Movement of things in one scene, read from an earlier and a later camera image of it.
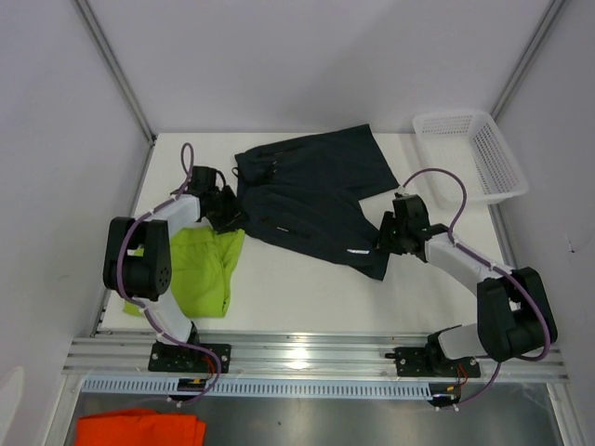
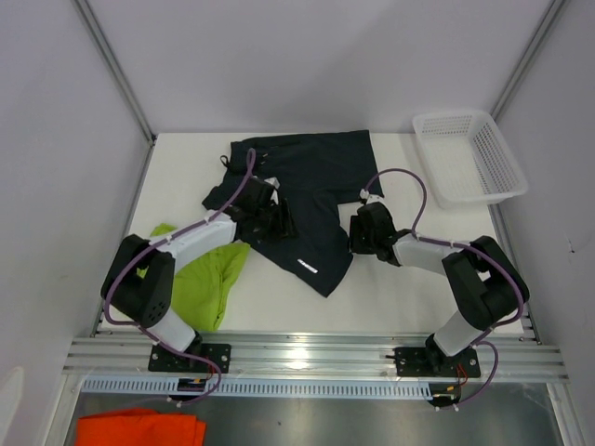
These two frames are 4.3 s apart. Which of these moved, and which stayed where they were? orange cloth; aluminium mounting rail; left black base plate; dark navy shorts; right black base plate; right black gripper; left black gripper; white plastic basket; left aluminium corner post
Moved: right black gripper; left black gripper; dark navy shorts
Stayed: white plastic basket; right black base plate; left black base plate; aluminium mounting rail; orange cloth; left aluminium corner post
